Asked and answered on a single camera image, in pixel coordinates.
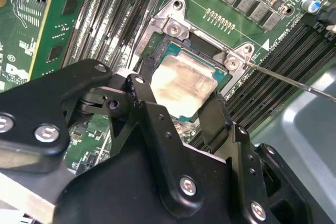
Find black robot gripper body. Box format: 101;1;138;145
54;140;253;224

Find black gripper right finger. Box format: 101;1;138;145
198;92;316;224

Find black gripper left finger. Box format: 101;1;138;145
0;58;208;211

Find thin metal locking lever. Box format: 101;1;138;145
194;31;336;103

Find silver CPU plate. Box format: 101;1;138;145
151;41;234;124

